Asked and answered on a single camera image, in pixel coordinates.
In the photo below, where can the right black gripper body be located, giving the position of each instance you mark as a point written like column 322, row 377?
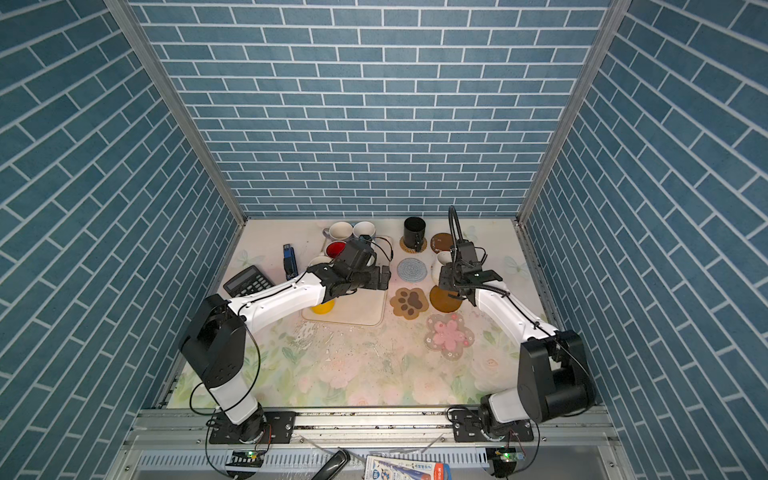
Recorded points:
column 450, row 278

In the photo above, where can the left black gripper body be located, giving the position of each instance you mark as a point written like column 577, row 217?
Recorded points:
column 368, row 277

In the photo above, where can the white speckled mug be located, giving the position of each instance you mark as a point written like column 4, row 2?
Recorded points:
column 441, row 264

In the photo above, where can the brown cork round coaster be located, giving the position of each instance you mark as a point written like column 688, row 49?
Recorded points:
column 443, row 301

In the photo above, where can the beige serving tray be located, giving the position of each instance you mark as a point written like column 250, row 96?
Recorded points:
column 362, row 308

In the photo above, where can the dark brown wooden coaster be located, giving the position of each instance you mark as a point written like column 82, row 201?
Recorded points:
column 441, row 242

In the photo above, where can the blue grey woven coaster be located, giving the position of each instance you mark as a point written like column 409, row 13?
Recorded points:
column 412, row 270

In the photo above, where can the yellow mug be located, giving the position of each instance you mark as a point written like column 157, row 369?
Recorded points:
column 324, row 308

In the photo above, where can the pink flower coaster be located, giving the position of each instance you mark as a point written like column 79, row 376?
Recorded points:
column 447, row 334

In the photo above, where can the brown paw print coaster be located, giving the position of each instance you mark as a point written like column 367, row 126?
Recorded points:
column 409, row 303

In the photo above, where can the black mug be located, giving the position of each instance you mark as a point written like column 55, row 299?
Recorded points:
column 414, row 233

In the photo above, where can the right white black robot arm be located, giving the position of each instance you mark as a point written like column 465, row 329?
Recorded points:
column 553, row 379

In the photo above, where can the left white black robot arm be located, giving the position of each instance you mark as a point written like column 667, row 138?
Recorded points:
column 215, row 342

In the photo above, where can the red inside mug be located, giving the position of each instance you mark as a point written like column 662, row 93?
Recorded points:
column 335, row 249

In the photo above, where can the cream white mug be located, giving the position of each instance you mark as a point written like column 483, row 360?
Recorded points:
column 322, row 259

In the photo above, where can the light blue floral mug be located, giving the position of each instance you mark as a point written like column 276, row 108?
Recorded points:
column 364, row 229

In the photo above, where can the blue stapler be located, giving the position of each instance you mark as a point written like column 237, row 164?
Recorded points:
column 289, row 262

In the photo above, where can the black calculator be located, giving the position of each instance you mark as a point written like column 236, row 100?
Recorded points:
column 247, row 282

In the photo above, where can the black handheld device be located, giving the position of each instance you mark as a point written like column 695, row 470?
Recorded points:
column 333, row 466

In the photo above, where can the blue white printed package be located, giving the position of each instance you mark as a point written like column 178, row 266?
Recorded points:
column 382, row 468

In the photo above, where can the green circuit board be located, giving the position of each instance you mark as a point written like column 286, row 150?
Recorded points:
column 245, row 459

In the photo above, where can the white mug grey handle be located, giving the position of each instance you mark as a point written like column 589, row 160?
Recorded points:
column 339, row 231

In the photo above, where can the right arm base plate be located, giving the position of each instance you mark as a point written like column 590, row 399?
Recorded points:
column 476, row 425

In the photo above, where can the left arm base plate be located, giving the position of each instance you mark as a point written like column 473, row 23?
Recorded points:
column 275, row 427

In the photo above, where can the aluminium front rail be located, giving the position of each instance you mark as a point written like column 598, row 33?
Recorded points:
column 174, row 444

